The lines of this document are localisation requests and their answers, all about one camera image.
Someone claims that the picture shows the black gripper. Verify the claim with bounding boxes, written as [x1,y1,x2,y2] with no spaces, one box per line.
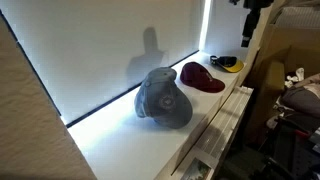
[241,0,275,48]

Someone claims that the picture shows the maroon baseball cap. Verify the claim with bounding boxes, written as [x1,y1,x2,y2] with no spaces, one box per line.
[179,61,226,94]

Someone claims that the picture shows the navy cap with yellow brim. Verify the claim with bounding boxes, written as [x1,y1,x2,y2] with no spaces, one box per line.
[209,55,245,74]

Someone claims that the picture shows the grey baseball cap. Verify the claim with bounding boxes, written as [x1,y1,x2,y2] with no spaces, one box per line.
[133,67,194,130]

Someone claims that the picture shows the brown cardboard box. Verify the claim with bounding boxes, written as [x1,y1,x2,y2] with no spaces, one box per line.
[245,22,320,145]

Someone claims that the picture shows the vertical white light strip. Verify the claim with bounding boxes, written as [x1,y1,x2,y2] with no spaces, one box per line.
[198,0,213,52]

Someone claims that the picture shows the white textured sheet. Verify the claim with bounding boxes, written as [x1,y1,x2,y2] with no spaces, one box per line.
[272,5,320,30]

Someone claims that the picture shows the white sock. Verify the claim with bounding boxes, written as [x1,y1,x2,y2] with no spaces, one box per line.
[284,67,306,89]

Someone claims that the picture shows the white perforated slatted panel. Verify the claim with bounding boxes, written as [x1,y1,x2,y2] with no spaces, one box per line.
[170,85,255,180]

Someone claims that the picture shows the grey clothes pile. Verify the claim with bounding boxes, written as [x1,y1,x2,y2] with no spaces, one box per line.
[279,73,320,118]

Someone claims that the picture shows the printed picture card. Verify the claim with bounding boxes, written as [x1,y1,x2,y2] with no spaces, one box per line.
[180,157,213,180]

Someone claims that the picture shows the black frame with red part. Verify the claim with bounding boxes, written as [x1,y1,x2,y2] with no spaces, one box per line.
[263,113,320,180]

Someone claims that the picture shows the black strip along shelf wall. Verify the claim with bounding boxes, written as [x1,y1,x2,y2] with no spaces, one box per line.
[65,49,200,129]

